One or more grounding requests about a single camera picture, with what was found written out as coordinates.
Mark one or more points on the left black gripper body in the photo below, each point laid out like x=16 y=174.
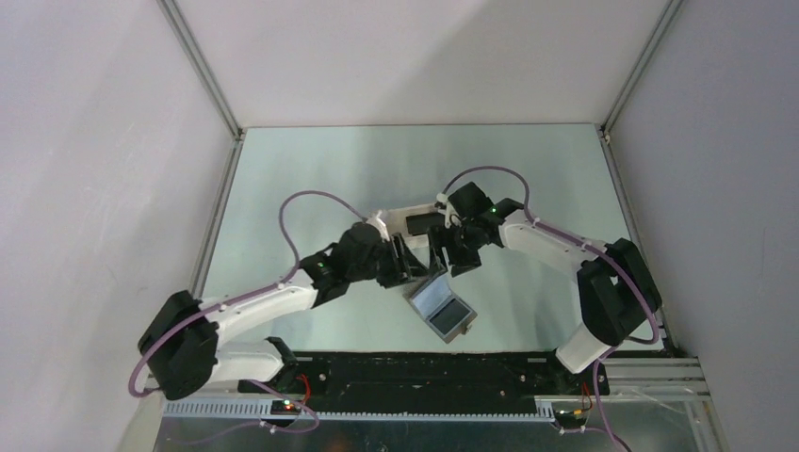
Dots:
x=380 y=266

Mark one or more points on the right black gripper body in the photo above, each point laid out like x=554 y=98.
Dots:
x=467 y=233

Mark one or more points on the white plastic tray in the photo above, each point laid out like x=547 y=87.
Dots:
x=392 y=221

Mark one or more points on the black credit card stack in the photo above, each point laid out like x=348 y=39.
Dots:
x=419 y=224

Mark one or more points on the single black credit card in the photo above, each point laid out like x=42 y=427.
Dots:
x=449 y=317

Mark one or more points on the silver metal card holder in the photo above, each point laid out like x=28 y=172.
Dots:
x=440 y=307

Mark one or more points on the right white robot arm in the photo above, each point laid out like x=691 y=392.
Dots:
x=616 y=290

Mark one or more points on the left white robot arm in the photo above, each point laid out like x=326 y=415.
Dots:
x=191 y=342

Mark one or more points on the left small circuit board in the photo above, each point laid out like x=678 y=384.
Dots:
x=284 y=407

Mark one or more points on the small circuit board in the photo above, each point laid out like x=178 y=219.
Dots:
x=574 y=416
x=284 y=407

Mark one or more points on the right small circuit board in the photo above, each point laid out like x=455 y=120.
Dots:
x=574 y=416

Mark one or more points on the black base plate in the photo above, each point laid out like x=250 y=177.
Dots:
x=393 y=382

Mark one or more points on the right aluminium frame post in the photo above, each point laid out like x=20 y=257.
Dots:
x=651 y=46

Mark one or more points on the aluminium frame post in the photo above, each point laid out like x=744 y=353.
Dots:
x=186 y=38
x=651 y=46

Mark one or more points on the white slotted cable duct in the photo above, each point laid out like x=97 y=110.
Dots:
x=258 y=409

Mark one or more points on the left aluminium frame post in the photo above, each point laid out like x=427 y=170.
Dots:
x=186 y=38

